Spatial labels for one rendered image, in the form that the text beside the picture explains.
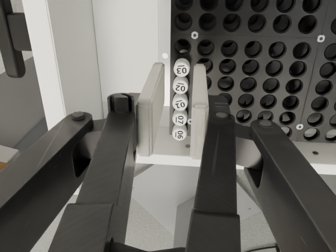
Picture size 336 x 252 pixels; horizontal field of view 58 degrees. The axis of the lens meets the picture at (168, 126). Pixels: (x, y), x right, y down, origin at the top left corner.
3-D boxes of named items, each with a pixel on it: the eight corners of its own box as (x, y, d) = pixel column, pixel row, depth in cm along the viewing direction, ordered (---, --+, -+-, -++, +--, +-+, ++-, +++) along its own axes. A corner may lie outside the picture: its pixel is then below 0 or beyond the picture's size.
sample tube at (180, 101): (174, 80, 28) (170, 99, 24) (187, 77, 28) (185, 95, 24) (177, 92, 29) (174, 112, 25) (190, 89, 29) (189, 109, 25)
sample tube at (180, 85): (176, 61, 28) (173, 78, 23) (190, 63, 27) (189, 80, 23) (175, 74, 28) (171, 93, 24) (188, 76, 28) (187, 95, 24)
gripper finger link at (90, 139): (131, 164, 14) (66, 160, 14) (147, 115, 18) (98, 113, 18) (129, 135, 13) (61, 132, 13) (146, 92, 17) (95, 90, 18)
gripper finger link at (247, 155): (208, 138, 13) (281, 142, 13) (205, 94, 17) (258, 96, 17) (205, 168, 13) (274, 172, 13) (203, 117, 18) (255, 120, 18)
